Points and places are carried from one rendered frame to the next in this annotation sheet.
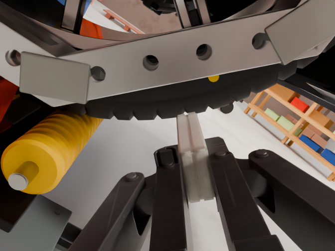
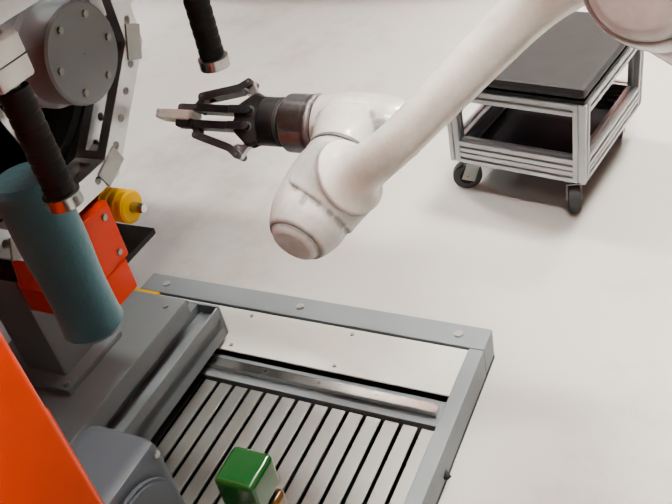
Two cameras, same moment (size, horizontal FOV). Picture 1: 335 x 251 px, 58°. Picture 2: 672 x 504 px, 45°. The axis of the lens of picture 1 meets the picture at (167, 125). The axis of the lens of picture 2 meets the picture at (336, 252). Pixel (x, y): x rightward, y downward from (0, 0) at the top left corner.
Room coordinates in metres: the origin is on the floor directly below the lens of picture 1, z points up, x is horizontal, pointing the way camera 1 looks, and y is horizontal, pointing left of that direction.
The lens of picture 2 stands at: (-0.78, 0.74, 1.21)
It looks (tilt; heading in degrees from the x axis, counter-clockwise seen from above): 37 degrees down; 312
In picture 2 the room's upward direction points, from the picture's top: 13 degrees counter-clockwise
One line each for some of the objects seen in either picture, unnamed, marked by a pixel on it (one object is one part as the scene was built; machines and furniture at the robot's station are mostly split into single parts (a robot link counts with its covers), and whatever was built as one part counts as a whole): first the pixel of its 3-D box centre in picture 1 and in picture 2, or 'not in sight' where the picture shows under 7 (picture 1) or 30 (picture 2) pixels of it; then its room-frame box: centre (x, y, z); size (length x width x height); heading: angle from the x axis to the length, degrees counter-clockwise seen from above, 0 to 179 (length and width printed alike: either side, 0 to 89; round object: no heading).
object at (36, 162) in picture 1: (71, 127); (76, 199); (0.36, 0.10, 0.51); 0.29 x 0.06 x 0.06; 10
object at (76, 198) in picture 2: not in sight; (39, 144); (-0.02, 0.33, 0.83); 0.04 x 0.04 x 0.16
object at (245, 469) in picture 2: not in sight; (247, 480); (-0.38, 0.48, 0.64); 0.04 x 0.04 x 0.04; 10
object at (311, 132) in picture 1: (305, 129); not in sight; (10.08, -3.74, 0.41); 1.48 x 1.13 x 0.83; 101
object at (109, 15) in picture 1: (128, 27); not in sight; (7.35, 2.13, 0.06); 1.29 x 0.89 x 0.12; 100
